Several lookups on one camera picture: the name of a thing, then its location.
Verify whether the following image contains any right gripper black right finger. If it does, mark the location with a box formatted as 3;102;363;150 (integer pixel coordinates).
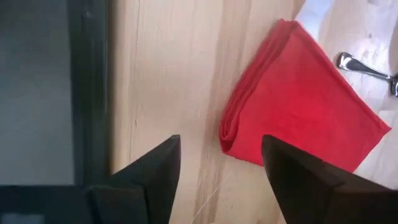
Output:
261;134;398;224

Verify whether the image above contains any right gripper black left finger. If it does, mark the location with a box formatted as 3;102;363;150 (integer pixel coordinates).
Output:
0;134;182;224

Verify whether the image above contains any red napkin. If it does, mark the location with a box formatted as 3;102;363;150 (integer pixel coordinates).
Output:
218;18;392;174

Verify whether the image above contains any dark metal fork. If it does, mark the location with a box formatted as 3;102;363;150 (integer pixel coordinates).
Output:
336;52;398;98

